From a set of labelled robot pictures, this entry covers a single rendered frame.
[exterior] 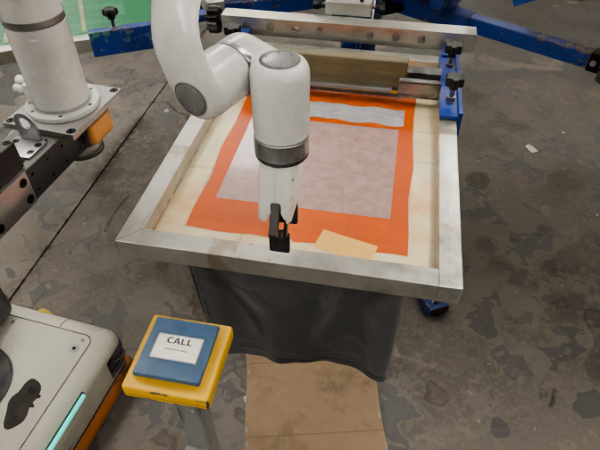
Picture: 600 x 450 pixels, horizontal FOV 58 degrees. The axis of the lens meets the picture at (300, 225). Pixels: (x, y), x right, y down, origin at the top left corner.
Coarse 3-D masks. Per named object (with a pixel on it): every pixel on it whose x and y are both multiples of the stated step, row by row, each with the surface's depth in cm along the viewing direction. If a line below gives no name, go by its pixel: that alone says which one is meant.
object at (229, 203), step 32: (320, 96) 132; (320, 128) 122; (224, 160) 114; (256, 160) 114; (224, 192) 106; (256, 192) 106; (192, 224) 100; (224, 224) 100; (256, 224) 100; (288, 224) 100
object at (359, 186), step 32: (352, 96) 132; (384, 96) 132; (352, 128) 122; (384, 128) 122; (320, 160) 114; (352, 160) 114; (384, 160) 114; (320, 192) 106; (352, 192) 106; (384, 192) 106; (320, 224) 100; (352, 224) 100; (384, 224) 100
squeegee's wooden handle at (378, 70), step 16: (288, 48) 128; (304, 48) 128; (320, 64) 127; (336, 64) 127; (352, 64) 126; (368, 64) 125; (384, 64) 124; (400, 64) 124; (336, 80) 129; (352, 80) 129; (368, 80) 128; (384, 80) 127
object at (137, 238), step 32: (416, 64) 139; (192, 128) 116; (448, 128) 116; (448, 160) 108; (160, 192) 101; (448, 192) 101; (128, 224) 94; (448, 224) 94; (160, 256) 92; (192, 256) 91; (224, 256) 89; (256, 256) 89; (288, 256) 89; (320, 256) 89; (448, 256) 89; (384, 288) 87; (416, 288) 86; (448, 288) 84
